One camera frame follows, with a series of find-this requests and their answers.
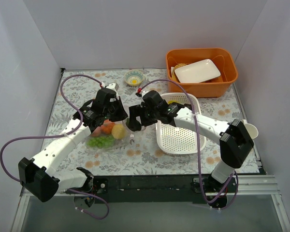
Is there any orange pumpkin toy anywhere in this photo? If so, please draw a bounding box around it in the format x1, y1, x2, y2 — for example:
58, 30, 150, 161
101, 120, 115, 135

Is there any yellow lemon toy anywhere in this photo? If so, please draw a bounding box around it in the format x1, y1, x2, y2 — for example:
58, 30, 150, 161
111, 124, 127, 140

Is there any pink peach toy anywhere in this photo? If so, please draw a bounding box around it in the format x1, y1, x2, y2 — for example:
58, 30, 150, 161
91, 127, 102, 137

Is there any clear zip top bag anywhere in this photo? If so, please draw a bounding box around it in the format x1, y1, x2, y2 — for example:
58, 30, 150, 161
84, 118, 146, 153

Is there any green grapes toy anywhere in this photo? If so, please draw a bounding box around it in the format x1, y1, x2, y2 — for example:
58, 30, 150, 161
86, 135, 115, 148

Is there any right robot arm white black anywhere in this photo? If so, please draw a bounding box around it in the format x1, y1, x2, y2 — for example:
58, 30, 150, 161
127, 101, 259, 192

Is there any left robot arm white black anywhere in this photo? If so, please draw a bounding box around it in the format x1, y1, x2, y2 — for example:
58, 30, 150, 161
18, 99, 128, 202

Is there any floral table mat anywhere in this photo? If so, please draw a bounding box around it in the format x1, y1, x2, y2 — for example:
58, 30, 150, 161
36, 68, 261, 176

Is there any white perforated plastic basket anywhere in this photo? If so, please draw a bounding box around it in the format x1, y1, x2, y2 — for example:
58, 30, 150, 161
156, 92, 206, 155

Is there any small patterned bowl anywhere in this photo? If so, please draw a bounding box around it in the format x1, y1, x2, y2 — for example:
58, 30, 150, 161
124, 70, 145, 87

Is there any woven straw coaster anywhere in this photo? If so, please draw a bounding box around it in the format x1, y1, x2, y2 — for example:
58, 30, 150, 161
171, 63, 193, 83

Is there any white rectangular plate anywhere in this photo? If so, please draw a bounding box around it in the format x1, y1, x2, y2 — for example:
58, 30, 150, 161
188, 59, 221, 83

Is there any white mug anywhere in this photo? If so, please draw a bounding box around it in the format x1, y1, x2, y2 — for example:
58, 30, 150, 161
241, 119, 259, 139

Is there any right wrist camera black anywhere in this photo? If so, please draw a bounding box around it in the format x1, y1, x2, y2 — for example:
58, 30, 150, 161
142, 90, 168, 109

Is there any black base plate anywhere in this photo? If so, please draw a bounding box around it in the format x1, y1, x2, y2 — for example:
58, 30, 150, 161
65, 174, 239, 204

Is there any aluminium frame rail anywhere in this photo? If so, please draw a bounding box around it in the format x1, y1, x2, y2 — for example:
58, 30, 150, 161
12, 175, 290, 232

